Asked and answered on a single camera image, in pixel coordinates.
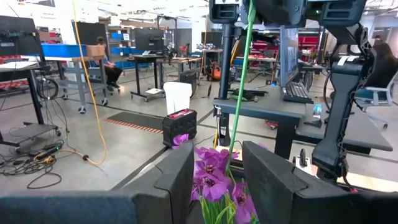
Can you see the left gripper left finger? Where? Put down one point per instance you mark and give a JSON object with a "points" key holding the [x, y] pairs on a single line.
{"points": [[93, 208]]}

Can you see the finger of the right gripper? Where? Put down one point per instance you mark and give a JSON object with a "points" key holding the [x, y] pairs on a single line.
{"points": [[342, 9], [227, 7]]}

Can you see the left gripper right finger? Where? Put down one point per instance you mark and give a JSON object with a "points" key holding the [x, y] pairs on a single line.
{"points": [[311, 205]]}

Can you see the black artificial tulip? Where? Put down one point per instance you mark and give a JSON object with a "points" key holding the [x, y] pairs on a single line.
{"points": [[242, 77]]}

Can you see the purple artificial flower bunch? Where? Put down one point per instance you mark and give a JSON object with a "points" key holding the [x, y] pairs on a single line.
{"points": [[211, 186]]}

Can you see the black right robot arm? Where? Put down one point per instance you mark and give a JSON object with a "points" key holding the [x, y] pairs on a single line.
{"points": [[339, 109]]}

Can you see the desk monitor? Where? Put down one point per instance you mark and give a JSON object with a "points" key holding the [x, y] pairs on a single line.
{"points": [[287, 56]]}

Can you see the small red clip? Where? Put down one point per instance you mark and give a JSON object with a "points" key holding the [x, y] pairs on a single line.
{"points": [[353, 190]]}

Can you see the orange vacuum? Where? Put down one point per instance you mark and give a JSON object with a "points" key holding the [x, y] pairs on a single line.
{"points": [[214, 71]]}

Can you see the black monitor pole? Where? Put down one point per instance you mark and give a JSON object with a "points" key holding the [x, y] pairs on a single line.
{"points": [[225, 77]]}

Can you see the person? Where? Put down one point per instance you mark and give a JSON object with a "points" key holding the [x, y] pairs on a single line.
{"points": [[109, 70], [385, 65]]}

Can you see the black keyboard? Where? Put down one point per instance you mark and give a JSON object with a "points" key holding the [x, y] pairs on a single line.
{"points": [[297, 92]]}

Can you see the black computer monitor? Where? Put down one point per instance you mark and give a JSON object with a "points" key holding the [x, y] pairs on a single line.
{"points": [[149, 39], [18, 34]]}

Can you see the gray desk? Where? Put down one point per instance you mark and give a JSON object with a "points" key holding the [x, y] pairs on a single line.
{"points": [[264, 107], [367, 137]]}

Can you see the office chair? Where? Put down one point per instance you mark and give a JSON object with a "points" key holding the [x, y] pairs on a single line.
{"points": [[373, 93]]}

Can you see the orange black hazard tape strip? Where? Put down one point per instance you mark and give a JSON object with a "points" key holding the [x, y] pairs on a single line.
{"points": [[133, 126]]}

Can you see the small blue device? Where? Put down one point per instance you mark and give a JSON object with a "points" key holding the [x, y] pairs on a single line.
{"points": [[317, 109]]}

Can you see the white waste bin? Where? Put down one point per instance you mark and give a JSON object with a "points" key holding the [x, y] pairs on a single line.
{"points": [[177, 98]]}

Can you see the black and red toolbox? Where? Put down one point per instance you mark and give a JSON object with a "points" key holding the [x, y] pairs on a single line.
{"points": [[178, 129]]}

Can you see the black monitor desk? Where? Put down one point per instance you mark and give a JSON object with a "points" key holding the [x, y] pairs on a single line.
{"points": [[35, 96]]}

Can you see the gray metal table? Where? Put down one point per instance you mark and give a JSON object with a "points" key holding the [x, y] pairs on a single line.
{"points": [[79, 81]]}

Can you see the cardboard box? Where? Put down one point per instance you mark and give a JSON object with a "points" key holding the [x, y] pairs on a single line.
{"points": [[95, 50]]}

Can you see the black panel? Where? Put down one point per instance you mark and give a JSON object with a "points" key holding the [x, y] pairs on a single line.
{"points": [[90, 32]]}

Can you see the blue plastic bin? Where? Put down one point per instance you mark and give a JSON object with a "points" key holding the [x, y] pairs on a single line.
{"points": [[62, 50]]}

